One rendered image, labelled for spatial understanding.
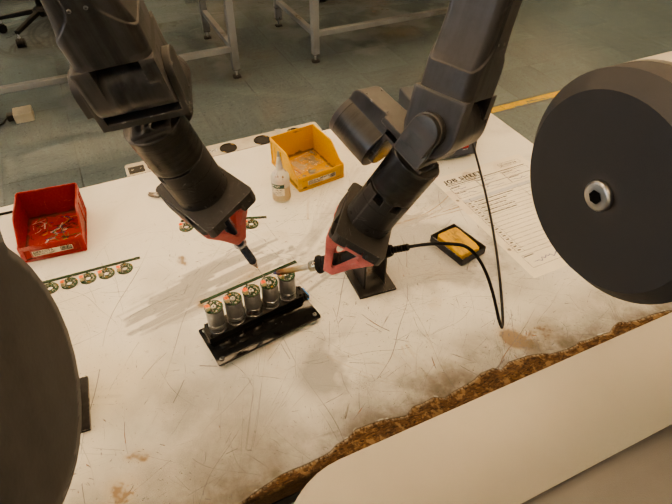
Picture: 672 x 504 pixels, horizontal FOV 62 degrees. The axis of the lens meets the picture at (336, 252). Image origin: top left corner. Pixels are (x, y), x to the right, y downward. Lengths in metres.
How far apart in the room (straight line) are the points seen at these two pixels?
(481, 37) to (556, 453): 0.35
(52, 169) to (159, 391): 2.04
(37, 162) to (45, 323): 2.65
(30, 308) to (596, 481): 0.17
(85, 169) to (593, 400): 2.49
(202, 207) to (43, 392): 0.44
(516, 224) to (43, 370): 0.92
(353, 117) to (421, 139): 0.10
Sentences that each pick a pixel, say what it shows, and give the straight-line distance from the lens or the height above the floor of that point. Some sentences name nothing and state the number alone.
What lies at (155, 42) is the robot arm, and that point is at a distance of 0.50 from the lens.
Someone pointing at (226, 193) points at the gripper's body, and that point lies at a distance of 0.60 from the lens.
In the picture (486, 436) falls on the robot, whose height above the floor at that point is 1.11.
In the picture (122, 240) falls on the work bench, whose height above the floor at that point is 0.75.
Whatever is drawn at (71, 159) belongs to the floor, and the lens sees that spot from 2.78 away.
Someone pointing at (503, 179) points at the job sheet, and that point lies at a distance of 1.14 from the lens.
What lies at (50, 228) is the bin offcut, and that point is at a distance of 1.09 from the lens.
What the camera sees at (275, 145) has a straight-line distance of 1.09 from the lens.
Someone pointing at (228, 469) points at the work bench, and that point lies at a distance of 0.71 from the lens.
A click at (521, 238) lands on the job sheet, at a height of 0.75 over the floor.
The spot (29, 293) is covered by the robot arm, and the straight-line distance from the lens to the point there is 0.18.
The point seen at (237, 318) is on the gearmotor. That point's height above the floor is 0.78.
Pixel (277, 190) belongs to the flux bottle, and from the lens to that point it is 1.02.
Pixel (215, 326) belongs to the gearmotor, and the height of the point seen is 0.79.
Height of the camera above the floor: 1.38
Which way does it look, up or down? 42 degrees down
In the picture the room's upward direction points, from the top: straight up
